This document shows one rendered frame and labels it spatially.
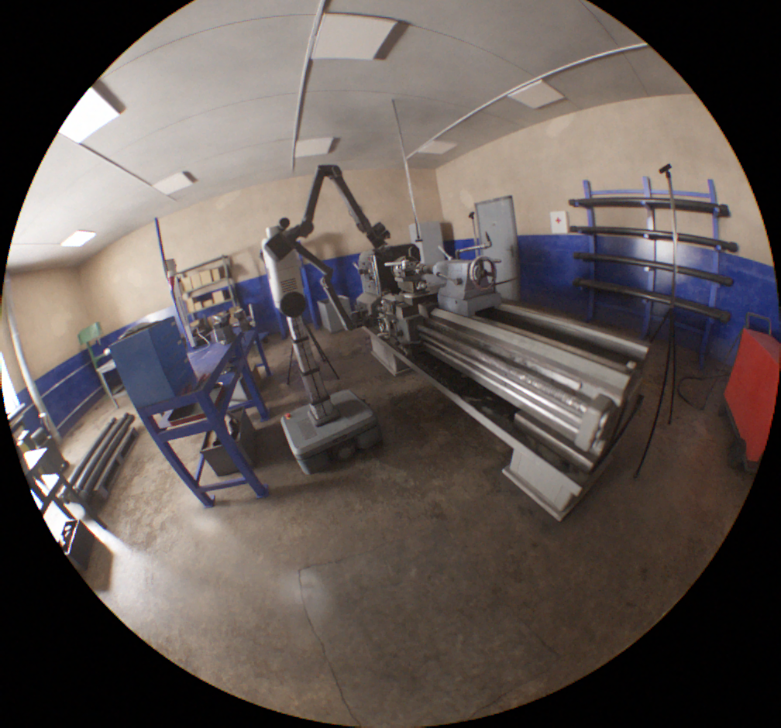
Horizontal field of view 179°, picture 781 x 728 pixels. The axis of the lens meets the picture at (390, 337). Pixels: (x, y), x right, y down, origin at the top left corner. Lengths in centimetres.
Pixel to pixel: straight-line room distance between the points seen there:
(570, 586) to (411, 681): 78
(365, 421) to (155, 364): 135
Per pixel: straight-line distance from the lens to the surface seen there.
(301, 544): 157
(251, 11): 246
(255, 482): 180
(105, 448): 360
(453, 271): 172
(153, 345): 147
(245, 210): 597
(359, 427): 172
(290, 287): 147
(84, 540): 291
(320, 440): 168
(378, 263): 257
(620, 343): 134
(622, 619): 154
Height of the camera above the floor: 130
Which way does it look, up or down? 20 degrees down
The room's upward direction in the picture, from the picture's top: 10 degrees counter-clockwise
